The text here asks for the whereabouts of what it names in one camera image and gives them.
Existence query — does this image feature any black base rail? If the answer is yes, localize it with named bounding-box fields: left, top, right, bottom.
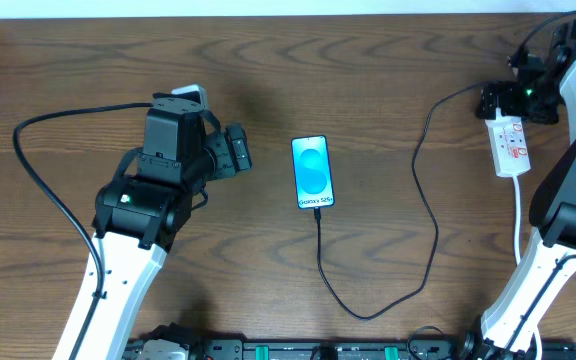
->
left=122, top=338, right=576, bottom=360

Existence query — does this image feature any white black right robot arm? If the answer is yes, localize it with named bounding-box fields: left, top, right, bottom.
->
left=459, top=11, right=576, bottom=359

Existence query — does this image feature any blue Galaxy smartphone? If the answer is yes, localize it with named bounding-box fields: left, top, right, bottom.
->
left=291, top=135, right=335, bottom=210

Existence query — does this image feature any white power strip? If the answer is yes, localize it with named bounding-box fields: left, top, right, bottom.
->
left=485, top=108, right=531, bottom=178

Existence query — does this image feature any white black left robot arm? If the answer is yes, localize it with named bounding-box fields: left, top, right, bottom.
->
left=54, top=86, right=252, bottom=359

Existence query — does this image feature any black USB charging cable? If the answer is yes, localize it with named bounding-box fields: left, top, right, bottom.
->
left=312, top=80, right=494, bottom=321

